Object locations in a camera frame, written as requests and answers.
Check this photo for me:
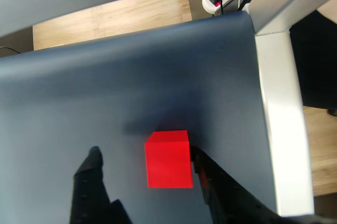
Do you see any person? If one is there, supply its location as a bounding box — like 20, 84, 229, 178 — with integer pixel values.
289, 0, 337, 117

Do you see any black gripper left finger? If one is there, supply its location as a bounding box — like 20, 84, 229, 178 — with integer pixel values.
69, 145, 117, 224

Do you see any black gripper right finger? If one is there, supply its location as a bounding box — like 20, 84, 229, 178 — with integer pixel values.
189, 144, 291, 224

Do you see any white table side rail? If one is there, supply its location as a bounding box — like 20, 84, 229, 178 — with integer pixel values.
253, 31, 315, 217

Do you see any dark blue mat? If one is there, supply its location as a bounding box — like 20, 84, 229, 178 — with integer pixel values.
0, 10, 277, 224

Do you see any red cube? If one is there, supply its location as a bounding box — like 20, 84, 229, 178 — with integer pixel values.
144, 130, 194, 189

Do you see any thin black cable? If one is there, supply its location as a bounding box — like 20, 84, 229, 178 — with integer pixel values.
0, 46, 21, 55

